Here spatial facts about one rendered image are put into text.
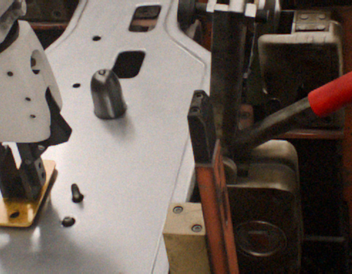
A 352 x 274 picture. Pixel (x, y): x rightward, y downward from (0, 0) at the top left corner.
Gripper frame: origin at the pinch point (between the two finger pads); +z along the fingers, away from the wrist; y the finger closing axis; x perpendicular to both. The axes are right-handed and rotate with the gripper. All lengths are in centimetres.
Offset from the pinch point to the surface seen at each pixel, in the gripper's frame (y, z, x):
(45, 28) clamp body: 11.8, 10.5, -37.7
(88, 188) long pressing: -5.6, 3.0, -1.3
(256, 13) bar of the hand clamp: -23.1, -17.1, 0.3
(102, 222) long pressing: -8.2, 3.0, 2.9
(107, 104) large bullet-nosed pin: -5.4, 1.1, -11.1
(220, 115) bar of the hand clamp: -19.7, -8.7, 1.8
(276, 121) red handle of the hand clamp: -23.8, -7.1, 0.6
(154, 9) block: 8, 32, -75
